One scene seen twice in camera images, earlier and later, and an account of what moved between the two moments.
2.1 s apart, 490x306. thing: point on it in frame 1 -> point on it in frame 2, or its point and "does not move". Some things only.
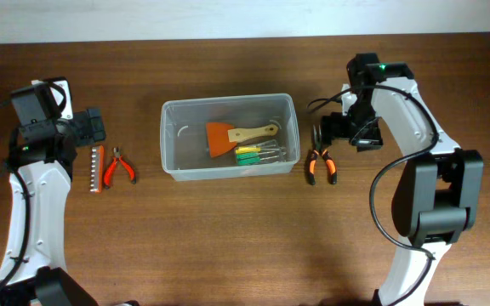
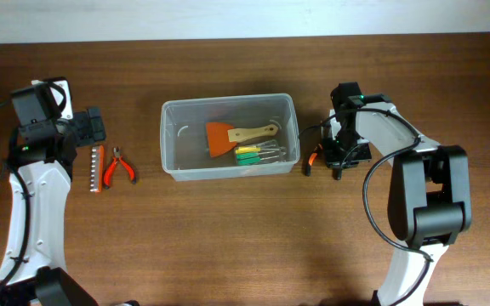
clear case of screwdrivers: (265, 151) does not move
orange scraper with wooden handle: (223, 137) does not move
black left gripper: (93, 126) does not move
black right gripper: (332, 128) -> (346, 155)
